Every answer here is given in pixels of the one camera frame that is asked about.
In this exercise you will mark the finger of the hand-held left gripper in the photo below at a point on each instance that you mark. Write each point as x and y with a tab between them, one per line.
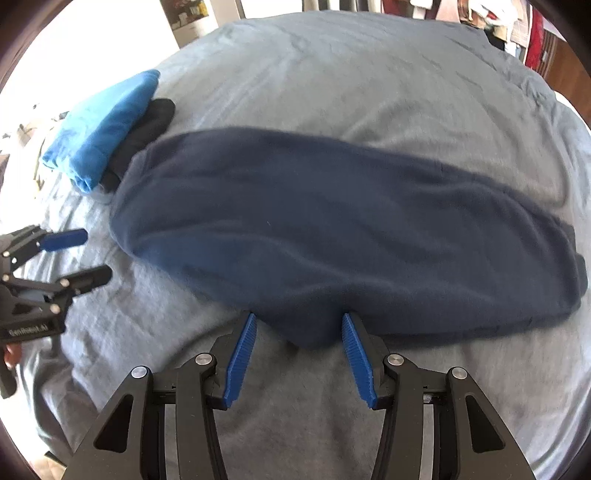
87	279
64	240

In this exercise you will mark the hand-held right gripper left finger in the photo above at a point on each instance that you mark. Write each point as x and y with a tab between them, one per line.
240	355

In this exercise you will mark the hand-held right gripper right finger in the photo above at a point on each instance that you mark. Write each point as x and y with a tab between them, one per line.
358	355

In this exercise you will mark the navy blue pants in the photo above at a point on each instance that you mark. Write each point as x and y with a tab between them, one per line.
323	221

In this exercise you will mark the person's left hand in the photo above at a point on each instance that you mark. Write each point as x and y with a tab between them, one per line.
11	356

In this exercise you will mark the bright blue folded garment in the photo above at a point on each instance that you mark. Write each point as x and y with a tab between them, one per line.
101	124

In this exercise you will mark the dark grey folded garment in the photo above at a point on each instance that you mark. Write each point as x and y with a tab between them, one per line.
152	120

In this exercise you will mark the grey-blue blanket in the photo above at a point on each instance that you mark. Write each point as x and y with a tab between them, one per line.
323	78

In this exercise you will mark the brown wooden headboard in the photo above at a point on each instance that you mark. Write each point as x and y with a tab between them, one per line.
568	74

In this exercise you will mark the row of hanging clothes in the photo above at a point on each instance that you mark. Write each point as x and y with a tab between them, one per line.
503	23

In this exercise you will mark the arched wall shelf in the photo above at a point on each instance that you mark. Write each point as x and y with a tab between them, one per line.
184	11

